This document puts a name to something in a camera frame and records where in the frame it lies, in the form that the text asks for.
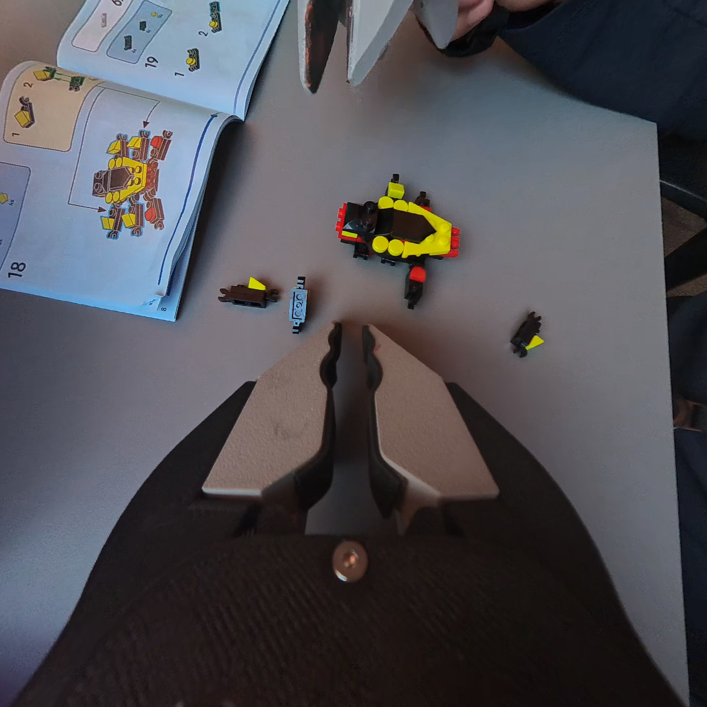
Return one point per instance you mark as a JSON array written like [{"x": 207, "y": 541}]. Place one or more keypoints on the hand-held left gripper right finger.
[{"x": 436, "y": 442}]

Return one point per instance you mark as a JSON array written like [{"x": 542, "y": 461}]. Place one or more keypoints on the yellow black red lego model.
[{"x": 403, "y": 229}]

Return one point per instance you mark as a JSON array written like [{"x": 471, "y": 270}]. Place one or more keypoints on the person's right forearm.
[{"x": 607, "y": 55}]

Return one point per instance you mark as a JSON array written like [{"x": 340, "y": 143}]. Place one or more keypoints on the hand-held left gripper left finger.
[{"x": 265, "y": 436}]

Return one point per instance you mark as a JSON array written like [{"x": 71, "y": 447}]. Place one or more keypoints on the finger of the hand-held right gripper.
[
  {"x": 320, "y": 38},
  {"x": 370, "y": 33}
]

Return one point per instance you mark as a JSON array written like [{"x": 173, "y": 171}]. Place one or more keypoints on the black yellow lego leg piece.
[
  {"x": 246, "y": 294},
  {"x": 299, "y": 304},
  {"x": 527, "y": 337}
]

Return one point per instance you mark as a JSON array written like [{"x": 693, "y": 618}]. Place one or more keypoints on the lego instruction booklet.
[{"x": 110, "y": 165}]

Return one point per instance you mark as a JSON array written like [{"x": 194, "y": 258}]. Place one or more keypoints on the person's right hand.
[{"x": 475, "y": 14}]

